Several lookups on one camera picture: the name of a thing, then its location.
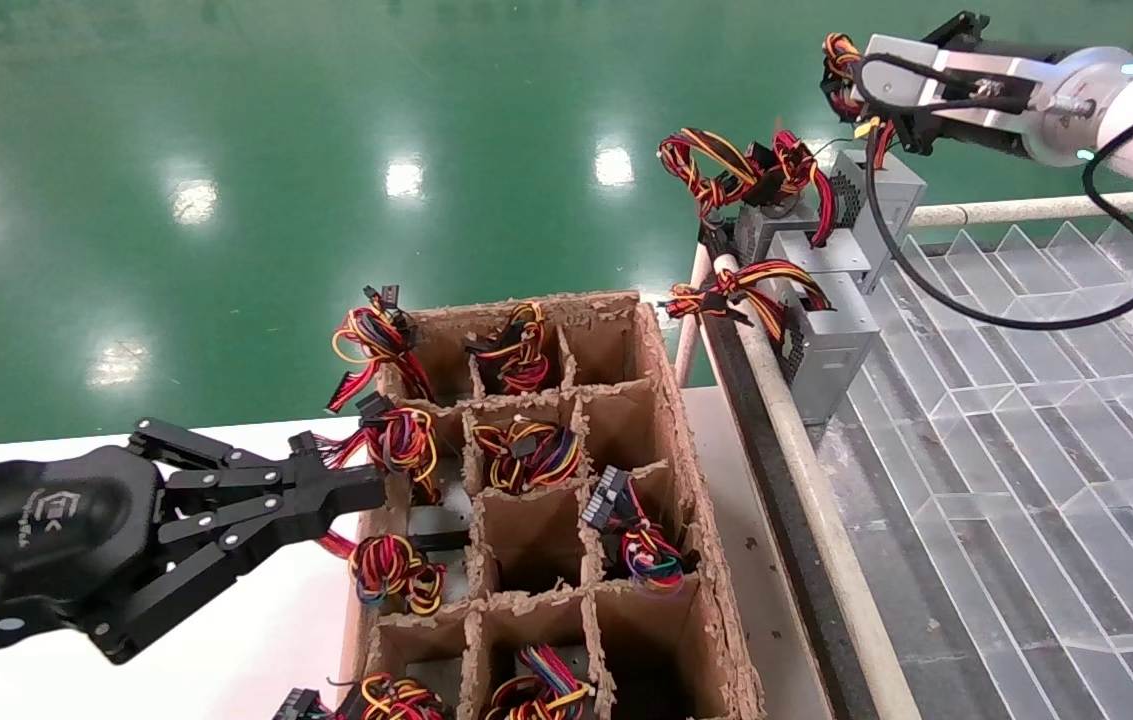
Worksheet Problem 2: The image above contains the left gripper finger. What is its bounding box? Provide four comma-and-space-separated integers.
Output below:
131, 418, 388, 502

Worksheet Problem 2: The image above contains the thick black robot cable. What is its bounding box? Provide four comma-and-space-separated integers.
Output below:
856, 70, 1133, 333

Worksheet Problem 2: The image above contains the thin black camera cable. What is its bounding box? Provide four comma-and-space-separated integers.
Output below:
856, 55, 1032, 109

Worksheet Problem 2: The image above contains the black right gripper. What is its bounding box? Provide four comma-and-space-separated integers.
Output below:
890, 10, 1034, 157

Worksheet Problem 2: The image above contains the brown cardboard divided box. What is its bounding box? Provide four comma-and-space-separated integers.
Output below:
341, 292, 767, 720

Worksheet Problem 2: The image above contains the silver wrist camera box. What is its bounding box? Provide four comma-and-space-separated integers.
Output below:
861, 35, 1057, 113

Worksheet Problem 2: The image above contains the coloured wire bundle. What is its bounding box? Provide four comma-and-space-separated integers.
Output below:
311, 392, 442, 506
471, 418, 585, 493
326, 285, 437, 413
581, 465, 689, 599
316, 500, 472, 616
466, 300, 552, 396

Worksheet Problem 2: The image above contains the clear acrylic divided tray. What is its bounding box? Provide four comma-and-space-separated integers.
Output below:
816, 215, 1133, 720

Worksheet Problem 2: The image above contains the white rack leg pipe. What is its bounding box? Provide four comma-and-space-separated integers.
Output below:
674, 245, 717, 389

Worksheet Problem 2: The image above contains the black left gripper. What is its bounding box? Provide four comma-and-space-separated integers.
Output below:
0, 445, 388, 664

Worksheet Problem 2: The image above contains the grey power supply with wires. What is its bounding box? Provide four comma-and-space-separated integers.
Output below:
664, 258, 884, 423
821, 32, 929, 293
274, 672, 452, 720
764, 128, 875, 293
484, 645, 592, 720
658, 128, 817, 263

